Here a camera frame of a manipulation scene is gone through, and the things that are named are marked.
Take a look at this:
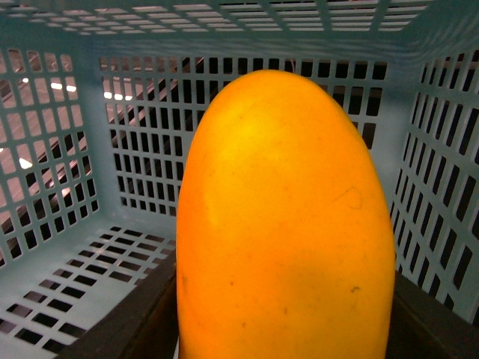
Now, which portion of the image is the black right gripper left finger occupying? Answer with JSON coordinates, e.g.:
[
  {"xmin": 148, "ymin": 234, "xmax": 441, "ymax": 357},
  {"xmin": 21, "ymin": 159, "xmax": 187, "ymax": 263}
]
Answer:
[{"xmin": 57, "ymin": 253, "xmax": 178, "ymax": 358}]

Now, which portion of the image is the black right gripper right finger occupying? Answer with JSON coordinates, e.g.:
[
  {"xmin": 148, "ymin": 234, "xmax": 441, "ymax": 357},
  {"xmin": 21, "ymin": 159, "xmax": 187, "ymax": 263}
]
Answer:
[{"xmin": 386, "ymin": 273, "xmax": 478, "ymax": 358}]

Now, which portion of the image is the yellow mango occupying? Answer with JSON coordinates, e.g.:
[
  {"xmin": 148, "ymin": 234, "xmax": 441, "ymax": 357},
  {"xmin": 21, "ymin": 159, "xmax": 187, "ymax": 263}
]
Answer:
[{"xmin": 176, "ymin": 70, "xmax": 395, "ymax": 358}]

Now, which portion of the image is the light blue plastic basket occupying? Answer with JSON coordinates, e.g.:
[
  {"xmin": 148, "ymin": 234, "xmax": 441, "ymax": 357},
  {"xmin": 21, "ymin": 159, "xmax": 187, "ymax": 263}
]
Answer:
[{"xmin": 1, "ymin": 1, "xmax": 478, "ymax": 358}]

